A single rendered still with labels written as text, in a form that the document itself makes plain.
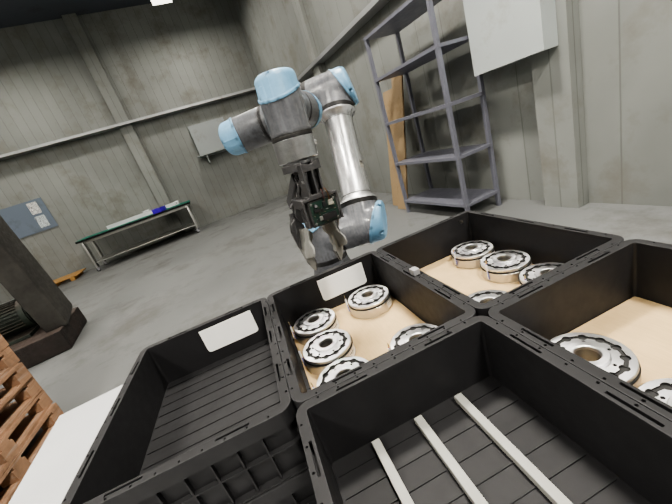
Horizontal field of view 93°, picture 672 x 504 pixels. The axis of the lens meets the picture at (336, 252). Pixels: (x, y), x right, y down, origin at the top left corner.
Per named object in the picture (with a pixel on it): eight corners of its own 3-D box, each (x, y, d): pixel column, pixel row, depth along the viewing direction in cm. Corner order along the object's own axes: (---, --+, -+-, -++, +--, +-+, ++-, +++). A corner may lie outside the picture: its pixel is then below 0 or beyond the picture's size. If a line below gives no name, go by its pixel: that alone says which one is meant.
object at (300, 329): (291, 321, 78) (290, 319, 78) (328, 305, 80) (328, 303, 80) (298, 342, 69) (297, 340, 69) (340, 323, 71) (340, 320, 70)
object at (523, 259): (471, 265, 76) (470, 263, 75) (501, 248, 79) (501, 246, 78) (508, 277, 67) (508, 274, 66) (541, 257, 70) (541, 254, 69)
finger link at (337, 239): (349, 264, 64) (328, 225, 60) (337, 258, 69) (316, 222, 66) (361, 255, 64) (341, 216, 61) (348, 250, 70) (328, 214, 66)
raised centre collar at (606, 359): (556, 355, 45) (556, 351, 44) (582, 339, 46) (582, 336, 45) (593, 375, 40) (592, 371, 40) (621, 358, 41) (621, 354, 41)
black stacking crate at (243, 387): (167, 388, 77) (143, 350, 73) (282, 335, 83) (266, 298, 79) (105, 587, 40) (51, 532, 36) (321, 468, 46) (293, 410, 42)
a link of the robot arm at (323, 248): (316, 252, 109) (302, 215, 105) (353, 243, 105) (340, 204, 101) (306, 267, 98) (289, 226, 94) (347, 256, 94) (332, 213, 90)
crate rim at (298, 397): (269, 303, 80) (266, 295, 79) (376, 257, 85) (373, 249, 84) (299, 420, 43) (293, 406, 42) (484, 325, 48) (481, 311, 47)
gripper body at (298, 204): (309, 233, 57) (288, 166, 54) (295, 228, 65) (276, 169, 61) (346, 219, 60) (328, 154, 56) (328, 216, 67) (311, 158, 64)
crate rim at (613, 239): (376, 257, 85) (373, 249, 84) (469, 217, 91) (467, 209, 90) (484, 324, 48) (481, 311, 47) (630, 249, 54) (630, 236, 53)
